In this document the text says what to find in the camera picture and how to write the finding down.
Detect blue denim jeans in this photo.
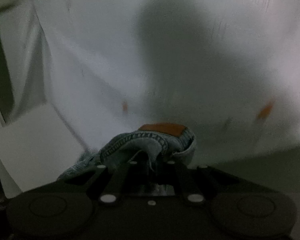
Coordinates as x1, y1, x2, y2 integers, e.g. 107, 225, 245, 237
58, 123, 197, 180

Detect white carrot-print storage bag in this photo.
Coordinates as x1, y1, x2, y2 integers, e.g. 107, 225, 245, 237
0, 0, 300, 194

